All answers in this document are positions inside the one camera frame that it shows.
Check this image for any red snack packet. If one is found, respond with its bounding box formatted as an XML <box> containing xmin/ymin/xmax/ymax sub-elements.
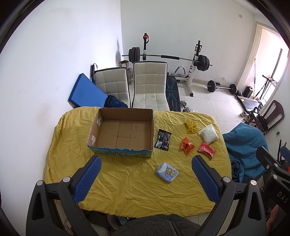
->
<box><xmin>197</xmin><ymin>142</ymin><xmax>216</xmax><ymax>160</ymax></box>

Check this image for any blue foam mat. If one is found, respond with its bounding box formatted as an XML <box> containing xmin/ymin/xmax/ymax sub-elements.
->
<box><xmin>68</xmin><ymin>73</ymin><xmax>108</xmax><ymax>108</ymax></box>

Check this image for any yellow snack packet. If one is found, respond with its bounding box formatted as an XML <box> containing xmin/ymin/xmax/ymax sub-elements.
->
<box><xmin>184</xmin><ymin>121</ymin><xmax>199</xmax><ymax>134</ymax></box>

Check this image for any black snack packet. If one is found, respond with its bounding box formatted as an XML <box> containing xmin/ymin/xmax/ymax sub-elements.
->
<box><xmin>154</xmin><ymin>129</ymin><xmax>171</xmax><ymax>151</ymax></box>

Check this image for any dark blue cloth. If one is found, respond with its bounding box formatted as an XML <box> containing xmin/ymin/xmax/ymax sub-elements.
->
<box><xmin>104</xmin><ymin>95</ymin><xmax>128</xmax><ymax>108</ymax></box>

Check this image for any blue tissue pack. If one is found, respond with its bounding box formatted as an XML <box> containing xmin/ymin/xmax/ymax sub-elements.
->
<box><xmin>156</xmin><ymin>162</ymin><xmax>179</xmax><ymax>183</ymax></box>

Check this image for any open cardboard box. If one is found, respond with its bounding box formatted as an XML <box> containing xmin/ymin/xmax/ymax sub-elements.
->
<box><xmin>86</xmin><ymin>108</ymin><xmax>155</xmax><ymax>158</ymax></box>

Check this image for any dark wooden chair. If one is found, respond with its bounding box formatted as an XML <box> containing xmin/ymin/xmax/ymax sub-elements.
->
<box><xmin>245</xmin><ymin>100</ymin><xmax>285</xmax><ymax>135</ymax></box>

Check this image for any white powder bag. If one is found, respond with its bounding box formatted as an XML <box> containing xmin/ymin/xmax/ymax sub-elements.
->
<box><xmin>198</xmin><ymin>124</ymin><xmax>219</xmax><ymax>145</ymax></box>

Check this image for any white padded chair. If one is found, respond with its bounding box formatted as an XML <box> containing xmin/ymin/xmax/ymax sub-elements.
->
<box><xmin>132</xmin><ymin>61</ymin><xmax>170</xmax><ymax>111</ymax></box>
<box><xmin>94</xmin><ymin>67</ymin><xmax>131</xmax><ymax>108</ymax></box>

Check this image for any long barbell with plates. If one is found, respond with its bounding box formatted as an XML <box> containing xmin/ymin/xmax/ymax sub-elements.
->
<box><xmin>122</xmin><ymin>47</ymin><xmax>212</xmax><ymax>71</ymax></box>

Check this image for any black tripod stand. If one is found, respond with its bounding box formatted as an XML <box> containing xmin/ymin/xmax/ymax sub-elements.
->
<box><xmin>254</xmin><ymin>75</ymin><xmax>277</xmax><ymax>101</ymax></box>

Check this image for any teal blanket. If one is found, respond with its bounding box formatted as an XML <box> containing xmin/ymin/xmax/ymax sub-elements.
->
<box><xmin>223</xmin><ymin>123</ymin><xmax>268</xmax><ymax>183</ymax></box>

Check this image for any black blue bench pad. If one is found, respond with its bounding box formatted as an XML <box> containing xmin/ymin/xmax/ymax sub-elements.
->
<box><xmin>166</xmin><ymin>76</ymin><xmax>181</xmax><ymax>112</ymax></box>

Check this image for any white weight bench rack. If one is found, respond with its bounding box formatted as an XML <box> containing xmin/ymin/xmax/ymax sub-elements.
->
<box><xmin>168</xmin><ymin>40</ymin><xmax>202</xmax><ymax>97</ymax></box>

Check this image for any orange snack packet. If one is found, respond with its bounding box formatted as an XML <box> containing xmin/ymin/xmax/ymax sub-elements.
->
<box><xmin>180</xmin><ymin>137</ymin><xmax>195</xmax><ymax>156</ymax></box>

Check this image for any left white padded chair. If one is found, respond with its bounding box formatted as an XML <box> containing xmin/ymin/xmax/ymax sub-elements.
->
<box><xmin>94</xmin><ymin>67</ymin><xmax>131</xmax><ymax>108</ymax></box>

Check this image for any right white padded chair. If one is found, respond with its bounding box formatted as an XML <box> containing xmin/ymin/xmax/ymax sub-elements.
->
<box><xmin>132</xmin><ymin>61</ymin><xmax>170</xmax><ymax>111</ymax></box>

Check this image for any short barbell on floor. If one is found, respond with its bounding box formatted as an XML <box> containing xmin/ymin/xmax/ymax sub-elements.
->
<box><xmin>206</xmin><ymin>80</ymin><xmax>237</xmax><ymax>95</ymax></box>

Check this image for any yellow tablecloth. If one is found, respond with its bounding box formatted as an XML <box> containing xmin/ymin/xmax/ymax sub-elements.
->
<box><xmin>45</xmin><ymin>107</ymin><xmax>221</xmax><ymax>217</ymax></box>

